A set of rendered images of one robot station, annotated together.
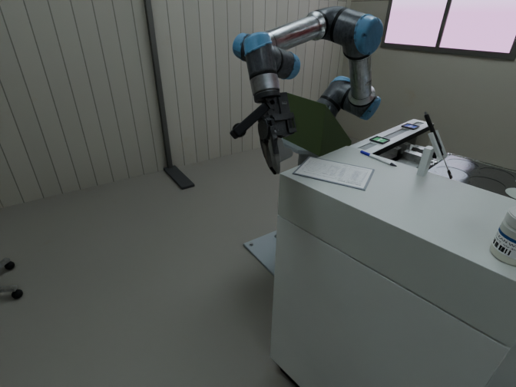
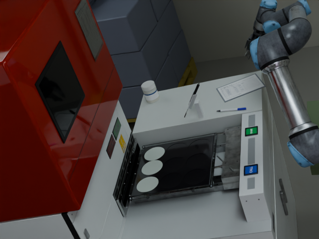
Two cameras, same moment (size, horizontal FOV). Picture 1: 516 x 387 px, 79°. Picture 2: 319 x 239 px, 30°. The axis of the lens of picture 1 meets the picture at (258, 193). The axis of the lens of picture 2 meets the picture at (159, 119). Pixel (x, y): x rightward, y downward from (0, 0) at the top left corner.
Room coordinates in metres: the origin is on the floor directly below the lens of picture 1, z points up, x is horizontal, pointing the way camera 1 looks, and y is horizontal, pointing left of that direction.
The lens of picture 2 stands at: (2.83, -1.75, 2.44)
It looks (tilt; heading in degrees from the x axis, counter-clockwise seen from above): 31 degrees down; 152
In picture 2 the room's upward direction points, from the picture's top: 21 degrees counter-clockwise
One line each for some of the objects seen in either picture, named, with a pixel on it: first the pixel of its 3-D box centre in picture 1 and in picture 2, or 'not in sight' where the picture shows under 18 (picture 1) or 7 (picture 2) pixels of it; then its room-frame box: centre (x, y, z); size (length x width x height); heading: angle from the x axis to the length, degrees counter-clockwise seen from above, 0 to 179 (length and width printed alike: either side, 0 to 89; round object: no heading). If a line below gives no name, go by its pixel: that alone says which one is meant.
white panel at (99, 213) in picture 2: not in sight; (109, 180); (0.89, -1.05, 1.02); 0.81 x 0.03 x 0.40; 133
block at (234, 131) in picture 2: not in sight; (233, 131); (0.99, -0.44, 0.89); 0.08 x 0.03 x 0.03; 43
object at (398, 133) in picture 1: (391, 150); (255, 162); (1.23, -0.55, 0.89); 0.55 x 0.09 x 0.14; 133
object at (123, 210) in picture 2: not in sight; (129, 174); (0.78, -0.91, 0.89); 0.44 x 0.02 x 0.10; 133
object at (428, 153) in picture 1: (434, 154); (194, 105); (0.83, -0.50, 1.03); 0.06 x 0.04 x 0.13; 43
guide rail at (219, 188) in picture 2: not in sight; (188, 191); (1.05, -0.80, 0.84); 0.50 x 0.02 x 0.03; 43
